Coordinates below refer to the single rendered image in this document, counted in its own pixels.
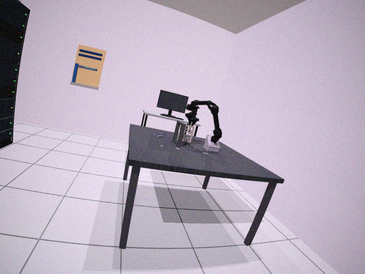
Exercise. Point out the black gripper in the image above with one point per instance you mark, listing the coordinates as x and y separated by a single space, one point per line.
193 119

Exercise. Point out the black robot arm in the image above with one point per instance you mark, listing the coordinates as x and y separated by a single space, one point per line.
214 111

